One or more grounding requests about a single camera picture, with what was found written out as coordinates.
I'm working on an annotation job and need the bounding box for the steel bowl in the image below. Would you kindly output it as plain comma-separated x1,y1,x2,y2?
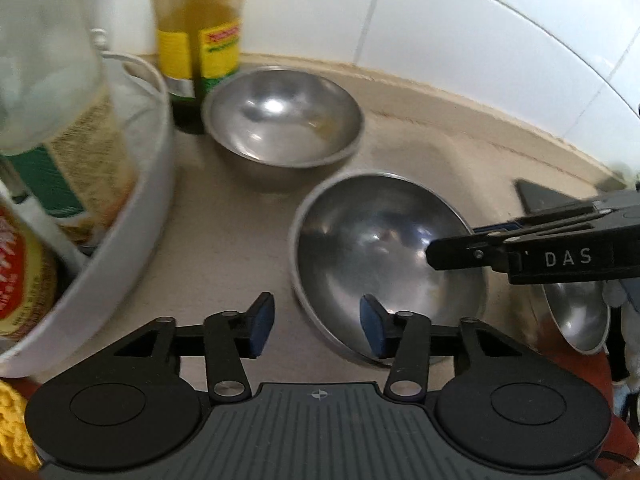
201,66,364,192
542,282,610,356
288,171,488,367

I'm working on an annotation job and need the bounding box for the black gas stove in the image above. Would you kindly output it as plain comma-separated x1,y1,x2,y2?
514,179,579,214

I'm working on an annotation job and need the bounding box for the yellow label vinegar bottle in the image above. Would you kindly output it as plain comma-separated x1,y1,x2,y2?
1,178,88,348

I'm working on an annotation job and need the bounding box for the red table mat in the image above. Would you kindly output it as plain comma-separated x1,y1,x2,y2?
532,302,639,479

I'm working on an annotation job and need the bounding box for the yellow chenille mat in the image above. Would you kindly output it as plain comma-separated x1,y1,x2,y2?
0,380,41,472

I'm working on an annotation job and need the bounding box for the green label seafood sauce bottle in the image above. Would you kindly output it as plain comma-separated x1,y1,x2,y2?
1,0,138,252

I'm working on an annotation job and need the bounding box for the white rotating condiment rack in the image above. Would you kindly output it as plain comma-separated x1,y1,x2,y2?
0,29,177,380

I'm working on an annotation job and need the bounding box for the yellow label oil bottle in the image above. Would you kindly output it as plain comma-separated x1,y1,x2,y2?
153,0,244,134

